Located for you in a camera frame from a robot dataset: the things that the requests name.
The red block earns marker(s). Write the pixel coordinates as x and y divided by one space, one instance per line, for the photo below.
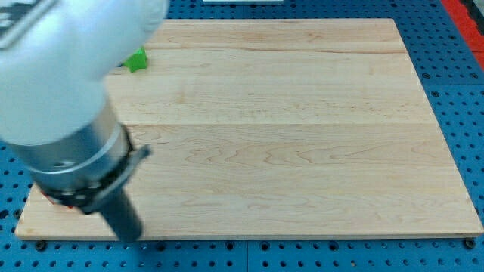
54 201

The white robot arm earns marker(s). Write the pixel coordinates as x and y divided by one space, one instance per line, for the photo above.
56 115

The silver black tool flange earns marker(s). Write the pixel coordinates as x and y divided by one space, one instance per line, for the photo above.
86 166

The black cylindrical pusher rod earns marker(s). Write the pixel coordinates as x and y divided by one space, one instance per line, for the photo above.
122 218

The light wooden board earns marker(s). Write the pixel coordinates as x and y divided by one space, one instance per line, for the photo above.
287 130

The green block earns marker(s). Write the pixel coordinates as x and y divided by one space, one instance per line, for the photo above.
137 61

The red strip at edge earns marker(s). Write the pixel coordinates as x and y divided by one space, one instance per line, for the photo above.
469 23

